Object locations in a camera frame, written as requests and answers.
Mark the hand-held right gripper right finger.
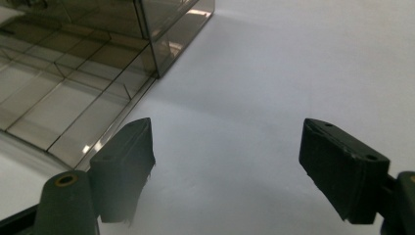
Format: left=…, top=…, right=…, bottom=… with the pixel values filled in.
left=298, top=117, right=392, bottom=225

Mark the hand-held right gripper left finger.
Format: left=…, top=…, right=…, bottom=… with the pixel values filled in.
left=89, top=117, right=157, bottom=227

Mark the smoked clear acrylic drawer organizer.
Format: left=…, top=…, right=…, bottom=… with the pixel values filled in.
left=0, top=0, right=216, bottom=172

